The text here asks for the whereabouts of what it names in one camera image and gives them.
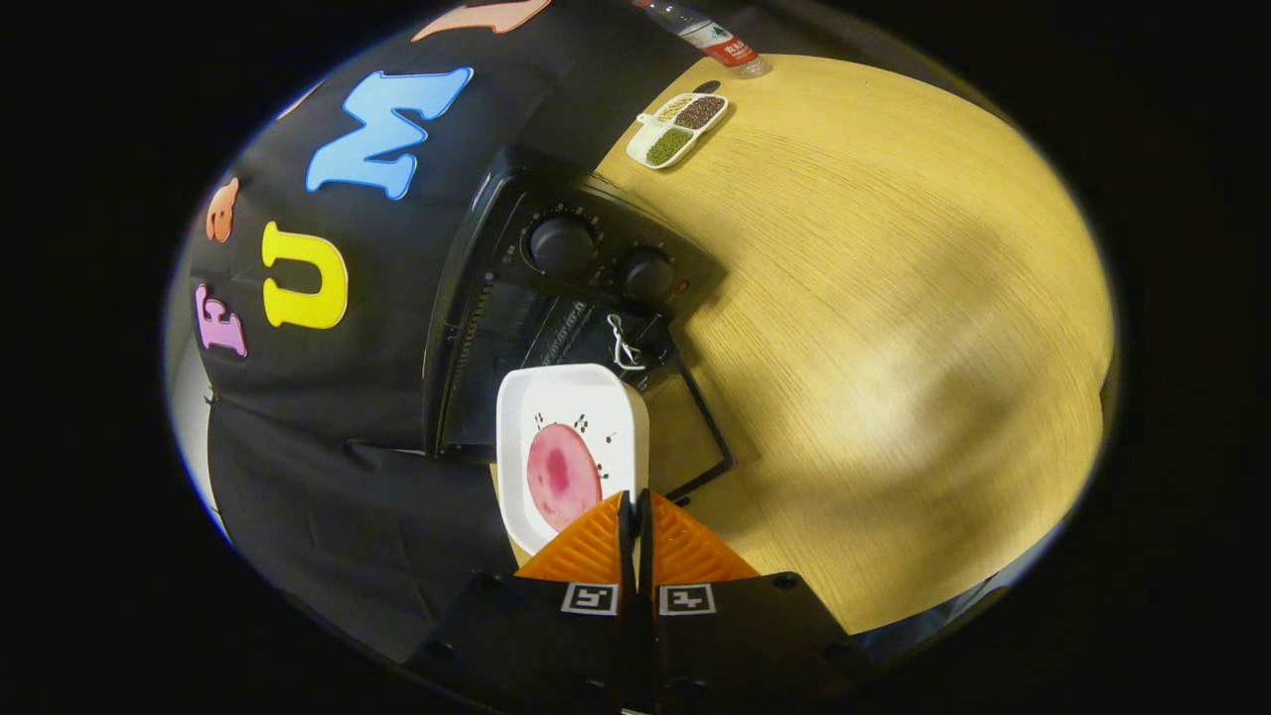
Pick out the black toaster oven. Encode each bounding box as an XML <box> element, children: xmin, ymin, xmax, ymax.
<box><xmin>422</xmin><ymin>146</ymin><xmax>736</xmax><ymax>502</ymax></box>

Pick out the white rectangular food tray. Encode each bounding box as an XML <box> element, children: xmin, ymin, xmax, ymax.
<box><xmin>495</xmin><ymin>363</ymin><xmax>650</xmax><ymax>555</ymax></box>

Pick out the white divided bean dish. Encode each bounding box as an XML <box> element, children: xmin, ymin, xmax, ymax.
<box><xmin>626</xmin><ymin>92</ymin><xmax>730</xmax><ymax>171</ymax></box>

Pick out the clear water bottle red label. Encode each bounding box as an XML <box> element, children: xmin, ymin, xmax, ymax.
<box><xmin>635</xmin><ymin>0</ymin><xmax>773</xmax><ymax>79</ymax></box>

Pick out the black backdrop cloth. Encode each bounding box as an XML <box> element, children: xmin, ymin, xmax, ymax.
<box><xmin>189</xmin><ymin>0</ymin><xmax>716</xmax><ymax>664</ymax></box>

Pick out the white string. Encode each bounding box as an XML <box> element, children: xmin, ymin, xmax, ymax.
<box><xmin>606</xmin><ymin>314</ymin><xmax>646</xmax><ymax>371</ymax></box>

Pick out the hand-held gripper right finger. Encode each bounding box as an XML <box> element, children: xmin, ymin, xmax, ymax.
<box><xmin>635</xmin><ymin>490</ymin><xmax>865</xmax><ymax>711</ymax></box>

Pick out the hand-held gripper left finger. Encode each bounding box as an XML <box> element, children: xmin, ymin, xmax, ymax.
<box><xmin>407</xmin><ymin>490</ymin><xmax>636</xmax><ymax>711</ymax></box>

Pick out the pink meat slice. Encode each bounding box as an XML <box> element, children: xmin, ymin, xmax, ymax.
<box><xmin>526</xmin><ymin>423</ymin><xmax>604</xmax><ymax>532</ymax></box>

